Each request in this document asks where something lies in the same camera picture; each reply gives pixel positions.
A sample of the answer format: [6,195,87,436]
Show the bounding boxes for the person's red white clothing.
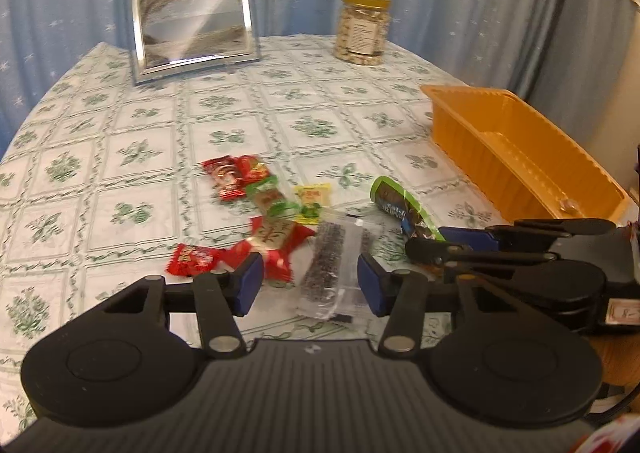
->
[575,425,632,453]

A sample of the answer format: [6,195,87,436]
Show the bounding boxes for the red swirl snack packet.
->
[202,156,246,201]

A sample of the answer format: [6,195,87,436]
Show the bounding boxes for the blue lace-trimmed curtain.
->
[510,0,640,154]

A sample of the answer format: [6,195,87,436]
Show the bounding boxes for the yellow snack packet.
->
[294,183,332,225]

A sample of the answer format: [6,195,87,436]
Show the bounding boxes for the green patterned tablecloth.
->
[0,34,531,434]

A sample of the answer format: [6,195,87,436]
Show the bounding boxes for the clear jar of nuts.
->
[334,0,391,66]

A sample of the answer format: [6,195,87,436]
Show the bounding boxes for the red and gold snack packet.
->
[225,215,317,284]

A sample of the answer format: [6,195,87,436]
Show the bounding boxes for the red and green snack packet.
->
[235,155,271,184]

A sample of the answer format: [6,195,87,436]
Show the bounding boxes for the silver picture frame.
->
[124,0,261,88]

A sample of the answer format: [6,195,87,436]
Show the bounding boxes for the orange plastic tray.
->
[420,85,633,229]

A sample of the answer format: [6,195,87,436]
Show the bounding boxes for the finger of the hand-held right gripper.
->
[439,218,618,254]
[405,238,558,280]

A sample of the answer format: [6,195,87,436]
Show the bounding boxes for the clear packet of dark snack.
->
[297,213,386,324]

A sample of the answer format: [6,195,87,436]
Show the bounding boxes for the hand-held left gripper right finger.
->
[356,253,521,359]

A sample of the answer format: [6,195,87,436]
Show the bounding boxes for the small red snack packet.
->
[166,243,226,278]

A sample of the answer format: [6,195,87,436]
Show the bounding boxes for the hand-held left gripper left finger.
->
[102,252,264,359]

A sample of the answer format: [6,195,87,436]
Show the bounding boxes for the green and brown snack packet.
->
[370,176,446,241]

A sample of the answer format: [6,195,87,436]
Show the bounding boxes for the green and beige snack packet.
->
[245,175,302,224]

